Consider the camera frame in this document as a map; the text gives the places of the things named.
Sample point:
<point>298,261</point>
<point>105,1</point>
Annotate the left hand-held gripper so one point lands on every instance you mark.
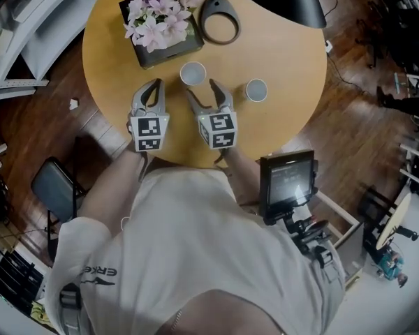
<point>148,131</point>

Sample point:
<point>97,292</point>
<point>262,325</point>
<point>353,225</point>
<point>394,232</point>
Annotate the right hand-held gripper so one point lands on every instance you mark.
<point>220,129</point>

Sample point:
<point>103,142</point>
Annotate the white cup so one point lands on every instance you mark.
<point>192,72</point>
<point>256,89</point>

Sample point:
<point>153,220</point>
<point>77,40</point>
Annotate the person's left forearm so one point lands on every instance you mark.
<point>115,183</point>

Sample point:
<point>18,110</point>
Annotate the person's right forearm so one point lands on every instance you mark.
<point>244,173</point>

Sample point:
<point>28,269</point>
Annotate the black square tray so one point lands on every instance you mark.
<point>164,56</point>

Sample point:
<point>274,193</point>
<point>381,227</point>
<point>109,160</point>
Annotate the white paper scrap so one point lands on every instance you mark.
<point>73,103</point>

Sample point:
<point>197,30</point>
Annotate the pink flowers in white pot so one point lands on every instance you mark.
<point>160,16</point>

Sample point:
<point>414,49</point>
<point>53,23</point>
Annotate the black tablet screen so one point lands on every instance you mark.
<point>286,180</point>

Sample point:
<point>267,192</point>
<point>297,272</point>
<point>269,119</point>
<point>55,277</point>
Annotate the white shelf unit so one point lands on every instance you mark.
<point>52,44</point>

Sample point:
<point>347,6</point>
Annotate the black folding chair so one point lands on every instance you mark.
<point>54,190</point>

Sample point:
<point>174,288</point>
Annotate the person's white shirt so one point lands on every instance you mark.
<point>195,243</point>

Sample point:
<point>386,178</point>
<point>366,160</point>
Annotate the person's bare chest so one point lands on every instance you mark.
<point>220,314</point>

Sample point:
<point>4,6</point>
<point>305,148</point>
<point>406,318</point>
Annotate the small round pale table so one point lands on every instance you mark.
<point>394,218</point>

